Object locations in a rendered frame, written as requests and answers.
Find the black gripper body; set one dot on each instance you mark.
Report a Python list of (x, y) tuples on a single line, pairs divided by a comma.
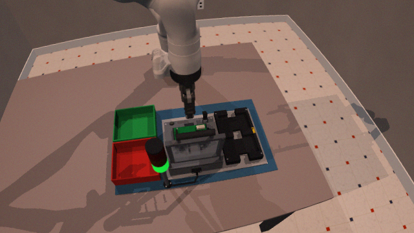
[(186, 80)]

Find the green bin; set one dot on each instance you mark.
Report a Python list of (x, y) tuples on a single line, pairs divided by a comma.
[(134, 123)]

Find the green circuit board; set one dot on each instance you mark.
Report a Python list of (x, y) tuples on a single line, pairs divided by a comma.
[(190, 128)]

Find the red open-top bin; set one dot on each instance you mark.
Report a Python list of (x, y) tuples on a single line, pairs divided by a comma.
[(129, 160)]

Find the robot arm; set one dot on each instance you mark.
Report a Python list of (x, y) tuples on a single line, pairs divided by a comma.
[(179, 36)]

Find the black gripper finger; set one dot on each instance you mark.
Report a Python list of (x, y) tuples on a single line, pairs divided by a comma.
[(189, 101)]

